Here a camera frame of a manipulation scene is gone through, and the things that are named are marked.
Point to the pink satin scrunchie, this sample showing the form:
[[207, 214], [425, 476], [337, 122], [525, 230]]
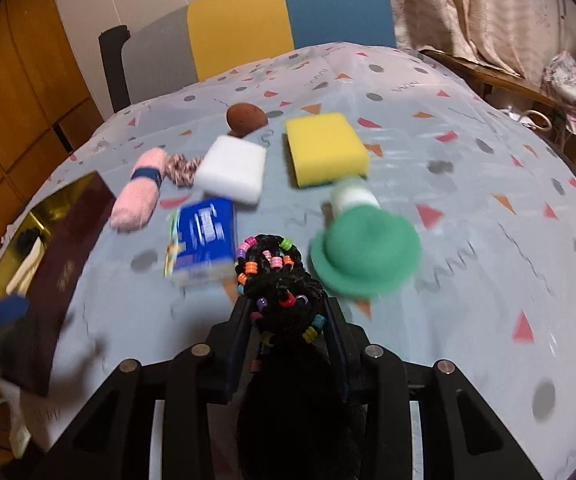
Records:
[[181, 171]]

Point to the wooden cabinet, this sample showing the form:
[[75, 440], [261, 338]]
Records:
[[46, 110]]

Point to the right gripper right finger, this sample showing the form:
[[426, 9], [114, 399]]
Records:
[[342, 351]]

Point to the grey yellow blue chair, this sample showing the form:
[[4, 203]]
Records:
[[209, 37]]

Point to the wooden side table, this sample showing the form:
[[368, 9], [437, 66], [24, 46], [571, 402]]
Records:
[[501, 90]]

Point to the brown felt hat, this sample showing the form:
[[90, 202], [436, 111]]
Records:
[[245, 118]]

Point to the gold lined maroon box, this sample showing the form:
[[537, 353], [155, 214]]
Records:
[[70, 222]]

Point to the blue tissue pack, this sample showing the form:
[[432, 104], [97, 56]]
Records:
[[202, 243]]

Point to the beige patterned curtain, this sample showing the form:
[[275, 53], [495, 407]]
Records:
[[520, 37]]

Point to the yellow sponge block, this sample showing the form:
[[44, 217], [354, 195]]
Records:
[[325, 148]]

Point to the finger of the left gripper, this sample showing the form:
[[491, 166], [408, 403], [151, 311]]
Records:
[[12, 309]]

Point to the white foam sponge block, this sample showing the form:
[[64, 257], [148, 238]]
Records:
[[233, 168]]

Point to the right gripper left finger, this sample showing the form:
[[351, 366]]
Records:
[[239, 329]]

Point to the patterned light blue tablecloth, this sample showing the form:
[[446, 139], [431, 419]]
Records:
[[494, 207]]

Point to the black beaded hair wig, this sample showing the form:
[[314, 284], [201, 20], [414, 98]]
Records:
[[288, 305]]

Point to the pink towel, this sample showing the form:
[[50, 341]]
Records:
[[136, 202]]

